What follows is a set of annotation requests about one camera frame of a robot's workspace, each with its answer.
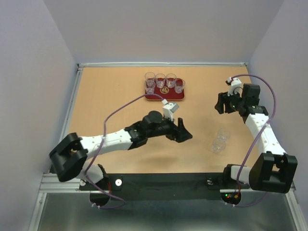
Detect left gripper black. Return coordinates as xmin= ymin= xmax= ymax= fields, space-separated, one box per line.
xmin=146 ymin=112 xmax=192 ymax=142

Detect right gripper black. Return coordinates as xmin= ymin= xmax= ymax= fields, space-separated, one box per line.
xmin=214 ymin=88 xmax=245 ymax=114

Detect clear glass cluster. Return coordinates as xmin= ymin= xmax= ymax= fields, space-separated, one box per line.
xmin=217 ymin=128 xmax=231 ymax=141
xmin=211 ymin=139 xmax=226 ymax=153
xmin=166 ymin=73 xmax=177 ymax=89

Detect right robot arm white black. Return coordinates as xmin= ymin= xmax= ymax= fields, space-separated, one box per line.
xmin=215 ymin=79 xmax=298 ymax=193

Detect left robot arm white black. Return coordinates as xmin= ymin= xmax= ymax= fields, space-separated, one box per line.
xmin=49 ymin=111 xmax=192 ymax=190

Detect clear glass cluster front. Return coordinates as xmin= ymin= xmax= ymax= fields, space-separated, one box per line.
xmin=211 ymin=139 xmax=226 ymax=153

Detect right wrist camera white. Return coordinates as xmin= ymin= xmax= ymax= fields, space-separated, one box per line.
xmin=226 ymin=77 xmax=242 ymax=96

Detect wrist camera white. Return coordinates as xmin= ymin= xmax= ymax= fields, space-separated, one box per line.
xmin=226 ymin=77 xmax=242 ymax=96
xmin=162 ymin=99 xmax=179 ymax=122

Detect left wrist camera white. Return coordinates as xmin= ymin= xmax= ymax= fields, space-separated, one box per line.
xmin=162 ymin=99 xmax=179 ymax=122

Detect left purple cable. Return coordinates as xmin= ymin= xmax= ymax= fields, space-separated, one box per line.
xmin=84 ymin=94 xmax=169 ymax=210

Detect purple cable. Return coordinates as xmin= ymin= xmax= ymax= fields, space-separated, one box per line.
xmin=84 ymin=94 xmax=169 ymax=210
xmin=225 ymin=74 xmax=278 ymax=208

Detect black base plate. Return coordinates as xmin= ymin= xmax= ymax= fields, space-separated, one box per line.
xmin=79 ymin=173 xmax=249 ymax=209

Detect aluminium frame rail back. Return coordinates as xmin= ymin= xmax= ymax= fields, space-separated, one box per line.
xmin=77 ymin=62 xmax=247 ymax=68

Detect aluminium frame rail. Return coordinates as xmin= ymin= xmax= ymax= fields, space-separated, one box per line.
xmin=56 ymin=67 xmax=84 ymax=146
xmin=29 ymin=174 xmax=308 ymax=231
xmin=77 ymin=62 xmax=247 ymax=68

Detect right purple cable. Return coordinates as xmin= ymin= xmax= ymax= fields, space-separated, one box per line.
xmin=225 ymin=74 xmax=278 ymax=208

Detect aluminium frame rail left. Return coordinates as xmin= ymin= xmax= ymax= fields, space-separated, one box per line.
xmin=56 ymin=67 xmax=84 ymax=146

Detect aluminium frame rail front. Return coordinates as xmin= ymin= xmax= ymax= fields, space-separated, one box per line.
xmin=29 ymin=174 xmax=308 ymax=231

